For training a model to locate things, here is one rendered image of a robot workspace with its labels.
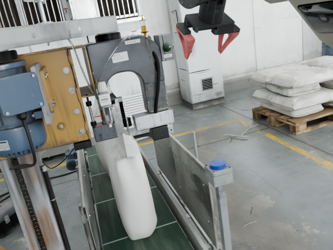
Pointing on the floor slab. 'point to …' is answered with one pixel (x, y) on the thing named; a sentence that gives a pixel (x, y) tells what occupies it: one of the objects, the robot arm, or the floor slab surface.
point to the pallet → (298, 122)
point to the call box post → (223, 217)
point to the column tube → (23, 213)
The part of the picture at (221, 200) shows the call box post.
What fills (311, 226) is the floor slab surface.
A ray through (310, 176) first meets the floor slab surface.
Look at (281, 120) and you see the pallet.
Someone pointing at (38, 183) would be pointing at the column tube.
